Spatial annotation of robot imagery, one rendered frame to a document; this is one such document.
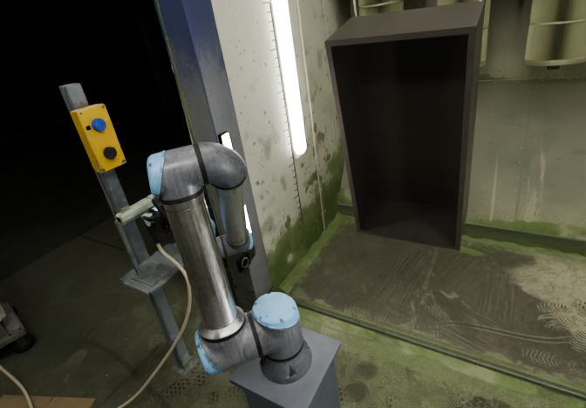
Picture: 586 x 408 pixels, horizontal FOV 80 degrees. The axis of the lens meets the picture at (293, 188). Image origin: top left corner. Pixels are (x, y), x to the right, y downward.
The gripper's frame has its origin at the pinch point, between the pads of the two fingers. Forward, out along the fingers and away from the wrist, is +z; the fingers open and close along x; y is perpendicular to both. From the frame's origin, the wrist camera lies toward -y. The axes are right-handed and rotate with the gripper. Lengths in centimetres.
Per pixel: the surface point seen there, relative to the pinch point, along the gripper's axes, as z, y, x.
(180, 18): -2, -72, 47
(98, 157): 8.8, -26.6, -5.1
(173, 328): 15, 78, 0
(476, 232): -120, 99, 175
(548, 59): -148, -20, 195
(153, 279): -2.9, 29.5, -9.7
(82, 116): 8.8, -43.4, -4.9
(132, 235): 14.6, 15.2, -1.5
